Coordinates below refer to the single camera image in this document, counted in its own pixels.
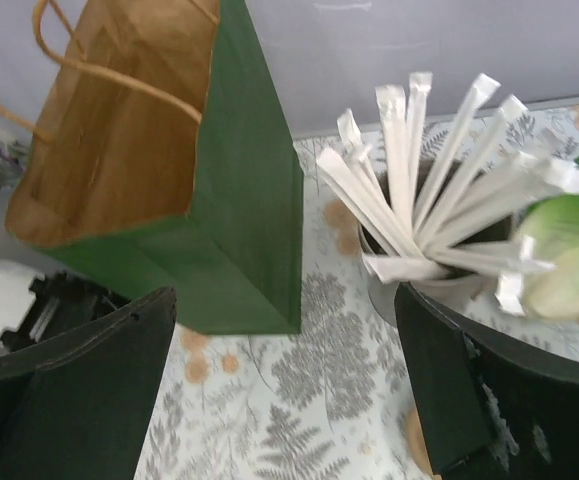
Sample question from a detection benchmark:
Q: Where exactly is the brown green paper bag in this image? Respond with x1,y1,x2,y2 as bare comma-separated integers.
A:
4,0,303,335

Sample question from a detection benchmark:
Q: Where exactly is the brown pulp cup carrier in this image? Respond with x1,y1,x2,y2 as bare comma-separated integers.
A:
405,407,433,476

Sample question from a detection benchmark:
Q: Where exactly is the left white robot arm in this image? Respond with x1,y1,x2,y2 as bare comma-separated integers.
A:
0,259,129,352

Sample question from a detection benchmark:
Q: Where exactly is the grey straw holder cup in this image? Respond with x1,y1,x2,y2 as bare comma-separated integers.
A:
358,159,514,326

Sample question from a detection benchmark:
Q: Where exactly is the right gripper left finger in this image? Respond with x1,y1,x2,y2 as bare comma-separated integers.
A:
0,288,176,480

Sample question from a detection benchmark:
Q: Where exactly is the small bok choy toy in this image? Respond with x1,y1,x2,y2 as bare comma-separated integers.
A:
517,156,579,322

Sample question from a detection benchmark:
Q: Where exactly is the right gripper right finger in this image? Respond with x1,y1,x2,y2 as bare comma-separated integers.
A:
394,284,579,479

